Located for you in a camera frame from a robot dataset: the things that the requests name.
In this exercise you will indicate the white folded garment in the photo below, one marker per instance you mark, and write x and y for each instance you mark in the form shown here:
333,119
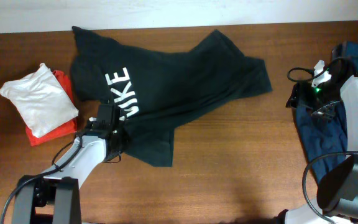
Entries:
40,100

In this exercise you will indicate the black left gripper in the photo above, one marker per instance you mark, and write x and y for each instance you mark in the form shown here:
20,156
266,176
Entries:
120,132

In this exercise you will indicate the navy blue garment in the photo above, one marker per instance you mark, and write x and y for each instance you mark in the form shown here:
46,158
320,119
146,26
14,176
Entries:
318,136

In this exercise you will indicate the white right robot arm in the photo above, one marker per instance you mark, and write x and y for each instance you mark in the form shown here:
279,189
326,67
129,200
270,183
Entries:
325,111

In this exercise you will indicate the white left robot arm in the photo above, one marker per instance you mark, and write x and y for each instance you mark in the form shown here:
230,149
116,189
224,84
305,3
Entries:
53,196

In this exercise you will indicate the red folded garment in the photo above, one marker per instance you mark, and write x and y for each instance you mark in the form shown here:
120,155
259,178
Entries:
66,128

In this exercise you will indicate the dark green t-shirt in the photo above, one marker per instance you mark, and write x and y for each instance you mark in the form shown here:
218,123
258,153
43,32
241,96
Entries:
154,92

